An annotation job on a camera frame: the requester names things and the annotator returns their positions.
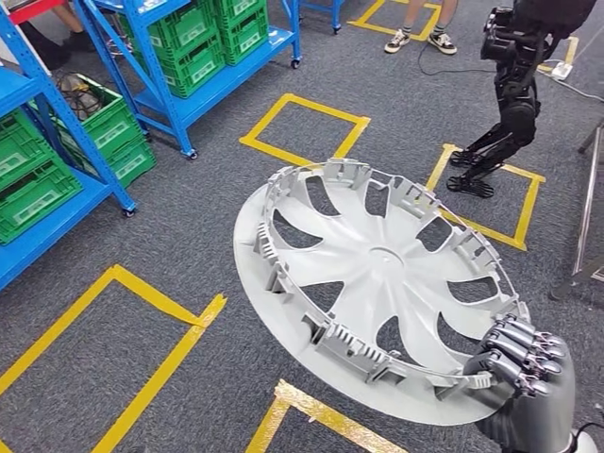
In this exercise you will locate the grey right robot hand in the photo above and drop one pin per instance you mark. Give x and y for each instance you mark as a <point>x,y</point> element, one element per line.
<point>543,419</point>

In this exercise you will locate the grey plastic wheel cover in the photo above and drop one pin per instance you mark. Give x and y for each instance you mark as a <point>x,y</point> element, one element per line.
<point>382,262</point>

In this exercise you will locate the blue metal shelf rack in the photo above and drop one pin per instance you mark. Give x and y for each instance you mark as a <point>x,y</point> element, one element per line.
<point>28,250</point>
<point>325,7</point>
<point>235,75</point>

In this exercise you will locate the yellow tape square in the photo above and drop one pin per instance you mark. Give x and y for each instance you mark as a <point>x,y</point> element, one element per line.
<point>526,219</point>
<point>377,30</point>
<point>571,50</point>

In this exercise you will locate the black humanoid robot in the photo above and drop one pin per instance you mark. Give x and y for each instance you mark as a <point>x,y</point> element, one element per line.
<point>516,106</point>

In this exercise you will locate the white power strip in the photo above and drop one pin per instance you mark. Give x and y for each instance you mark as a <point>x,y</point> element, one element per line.
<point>562,70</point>

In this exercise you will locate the person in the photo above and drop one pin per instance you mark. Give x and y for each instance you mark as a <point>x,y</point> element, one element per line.
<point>47,47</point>
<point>443,42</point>

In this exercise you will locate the green plastic crate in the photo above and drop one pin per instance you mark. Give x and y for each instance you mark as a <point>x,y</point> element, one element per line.
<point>127,162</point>
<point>19,144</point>
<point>198,69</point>
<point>184,31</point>
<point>38,200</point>
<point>241,9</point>
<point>248,40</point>

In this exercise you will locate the red barrier belt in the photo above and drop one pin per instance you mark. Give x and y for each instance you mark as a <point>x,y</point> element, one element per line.
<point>33,9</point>

